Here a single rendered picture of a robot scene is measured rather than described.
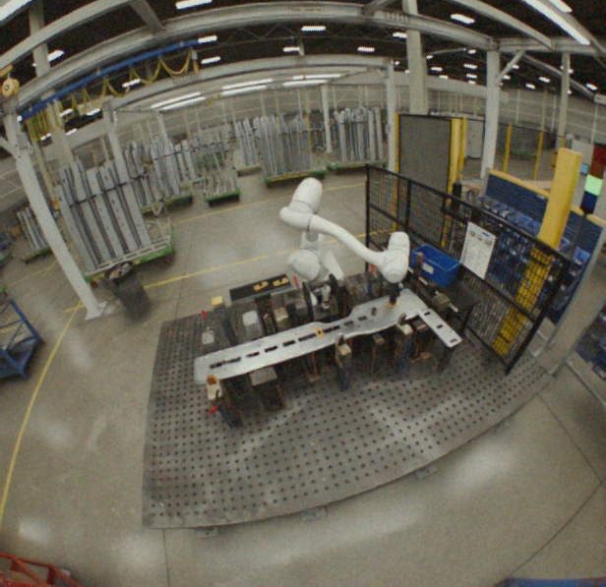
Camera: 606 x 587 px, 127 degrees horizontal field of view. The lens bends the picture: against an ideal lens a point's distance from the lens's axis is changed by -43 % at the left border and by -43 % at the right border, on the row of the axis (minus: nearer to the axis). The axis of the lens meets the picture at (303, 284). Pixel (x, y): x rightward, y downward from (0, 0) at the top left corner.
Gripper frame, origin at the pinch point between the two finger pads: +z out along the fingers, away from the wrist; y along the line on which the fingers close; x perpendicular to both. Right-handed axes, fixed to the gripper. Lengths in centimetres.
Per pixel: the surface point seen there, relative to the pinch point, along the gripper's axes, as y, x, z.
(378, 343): 19.7, -21.3, 7.4
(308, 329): -5, -51, 6
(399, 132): -225, 174, -64
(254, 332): -11, -80, 3
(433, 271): -6.6, 36.4, -3.2
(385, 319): 6.6, -9.1, 6.4
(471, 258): 8, 55, -17
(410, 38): -573, 502, -316
